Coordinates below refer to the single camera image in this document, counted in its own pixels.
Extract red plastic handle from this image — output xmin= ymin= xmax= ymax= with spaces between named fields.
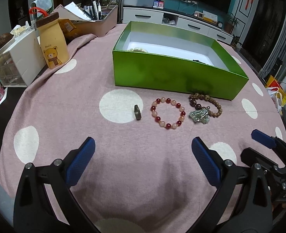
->
xmin=29 ymin=7 xmax=47 ymax=20

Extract bunch of black pens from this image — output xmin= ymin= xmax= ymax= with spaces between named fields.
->
xmin=83 ymin=0 xmax=103 ymax=20

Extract white drawer organizer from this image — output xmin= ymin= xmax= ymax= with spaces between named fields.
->
xmin=0 ymin=29 xmax=47 ymax=88

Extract white green plastic bag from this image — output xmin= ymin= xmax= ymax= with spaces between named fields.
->
xmin=31 ymin=0 xmax=54 ymax=15

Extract grey curtain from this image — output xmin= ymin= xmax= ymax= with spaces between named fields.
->
xmin=260 ymin=5 xmax=286 ymax=83

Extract pink polka dot tablecloth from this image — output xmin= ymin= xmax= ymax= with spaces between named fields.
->
xmin=0 ymin=24 xmax=286 ymax=233

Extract white red plastic bag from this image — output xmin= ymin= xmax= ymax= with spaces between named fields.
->
xmin=266 ymin=75 xmax=286 ymax=107

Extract white papers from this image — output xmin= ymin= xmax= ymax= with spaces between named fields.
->
xmin=58 ymin=2 xmax=92 ymax=21

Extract yellow bear bottle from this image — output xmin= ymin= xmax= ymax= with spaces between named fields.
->
xmin=35 ymin=12 xmax=70 ymax=70

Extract white television cabinet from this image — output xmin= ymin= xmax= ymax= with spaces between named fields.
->
xmin=122 ymin=5 xmax=234 ymax=45

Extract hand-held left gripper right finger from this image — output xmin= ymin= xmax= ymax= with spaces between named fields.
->
xmin=188 ymin=136 xmax=273 ymax=233

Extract red bead bracelet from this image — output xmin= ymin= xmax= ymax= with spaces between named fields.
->
xmin=151 ymin=97 xmax=186 ymax=130

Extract brown wooden bead bracelet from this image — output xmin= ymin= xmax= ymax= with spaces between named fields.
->
xmin=189 ymin=93 xmax=223 ymax=118

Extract brown round fruit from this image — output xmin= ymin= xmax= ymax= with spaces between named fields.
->
xmin=0 ymin=33 xmax=14 ymax=48

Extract small potted plant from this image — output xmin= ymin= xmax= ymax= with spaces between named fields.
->
xmin=230 ymin=35 xmax=243 ymax=51

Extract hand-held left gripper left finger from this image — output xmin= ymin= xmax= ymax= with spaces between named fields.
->
xmin=14 ymin=136 xmax=100 ymax=233

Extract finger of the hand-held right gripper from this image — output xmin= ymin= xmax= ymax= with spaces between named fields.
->
xmin=252 ymin=129 xmax=286 ymax=165
xmin=241 ymin=148 xmax=286 ymax=175

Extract green jade pendant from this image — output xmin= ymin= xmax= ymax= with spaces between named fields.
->
xmin=189 ymin=106 xmax=211 ymax=124

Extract pink desk tray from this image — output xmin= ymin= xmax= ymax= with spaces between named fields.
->
xmin=53 ymin=5 xmax=119 ymax=38

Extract green cardboard box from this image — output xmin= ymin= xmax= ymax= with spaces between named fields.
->
xmin=112 ymin=21 xmax=249 ymax=101

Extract tall potted plant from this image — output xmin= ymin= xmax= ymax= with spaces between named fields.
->
xmin=224 ymin=12 xmax=241 ymax=34

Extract yellow white desk calendar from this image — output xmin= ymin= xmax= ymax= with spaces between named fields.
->
xmin=202 ymin=11 xmax=219 ymax=25

